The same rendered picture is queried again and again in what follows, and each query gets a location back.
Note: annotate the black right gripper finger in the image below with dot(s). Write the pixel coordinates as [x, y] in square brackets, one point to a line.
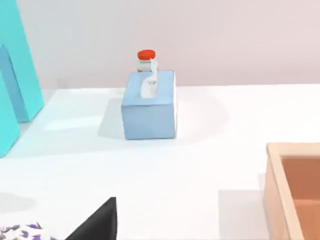
[102, 222]

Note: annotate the white purple patterned object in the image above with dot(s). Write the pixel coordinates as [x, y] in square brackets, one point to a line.
[22, 232]

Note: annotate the light blue tissue box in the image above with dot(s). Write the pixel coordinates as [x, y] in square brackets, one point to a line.
[150, 117]

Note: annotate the red capped bottle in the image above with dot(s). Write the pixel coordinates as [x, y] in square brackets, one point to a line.
[145, 60]

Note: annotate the light blue rack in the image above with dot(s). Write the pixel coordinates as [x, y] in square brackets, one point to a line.
[15, 75]

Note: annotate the salmon-coloured shallow box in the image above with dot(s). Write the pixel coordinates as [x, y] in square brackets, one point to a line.
[295, 190]

